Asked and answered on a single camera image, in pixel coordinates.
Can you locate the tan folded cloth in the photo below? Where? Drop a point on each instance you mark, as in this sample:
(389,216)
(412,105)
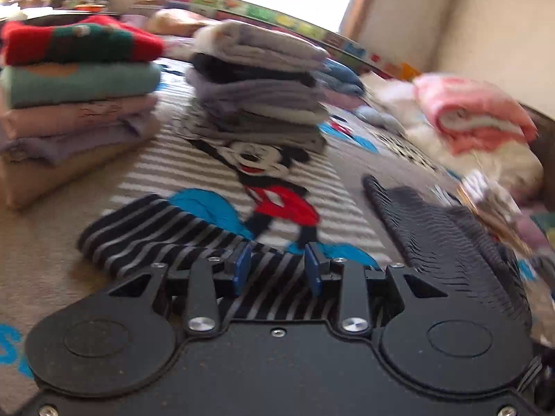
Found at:
(47,177)

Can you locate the cream quilt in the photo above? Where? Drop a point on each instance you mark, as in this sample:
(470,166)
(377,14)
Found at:
(507,169)

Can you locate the red and green folded sweater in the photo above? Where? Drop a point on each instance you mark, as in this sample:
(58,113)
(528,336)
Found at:
(73,39)

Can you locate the beige curtain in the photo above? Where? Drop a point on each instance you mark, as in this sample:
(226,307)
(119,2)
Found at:
(412,8)

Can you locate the peach pillow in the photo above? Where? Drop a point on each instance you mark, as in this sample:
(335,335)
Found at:
(182,24)

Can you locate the lavender folded garment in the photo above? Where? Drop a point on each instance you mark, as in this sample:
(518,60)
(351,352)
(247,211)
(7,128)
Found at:
(65,145)

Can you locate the black grey wide-striped garment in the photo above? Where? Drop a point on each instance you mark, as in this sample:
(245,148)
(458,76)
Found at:
(143,242)

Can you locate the mint green folded garment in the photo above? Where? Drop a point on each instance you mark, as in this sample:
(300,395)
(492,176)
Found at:
(82,82)

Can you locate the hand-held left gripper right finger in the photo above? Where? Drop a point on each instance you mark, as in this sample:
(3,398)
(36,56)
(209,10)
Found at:
(314,273)

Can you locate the stack of grey folded clothes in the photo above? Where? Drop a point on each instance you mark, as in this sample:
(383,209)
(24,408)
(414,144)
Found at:
(256,95)

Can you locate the colourful foam play mat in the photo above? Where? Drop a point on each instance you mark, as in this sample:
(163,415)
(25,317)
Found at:
(277,16)

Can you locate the coral pink blanket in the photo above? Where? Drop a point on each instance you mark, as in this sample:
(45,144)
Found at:
(472,108)

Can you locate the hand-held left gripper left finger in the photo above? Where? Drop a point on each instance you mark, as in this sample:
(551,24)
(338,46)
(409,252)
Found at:
(240,271)

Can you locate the pale blue plush toy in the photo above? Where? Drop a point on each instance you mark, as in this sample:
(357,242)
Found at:
(381,119)

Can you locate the pink folded garment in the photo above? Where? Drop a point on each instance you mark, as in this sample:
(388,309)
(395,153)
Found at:
(65,117)

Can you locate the brown wooden headboard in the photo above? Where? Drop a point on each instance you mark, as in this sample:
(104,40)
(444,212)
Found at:
(547,128)

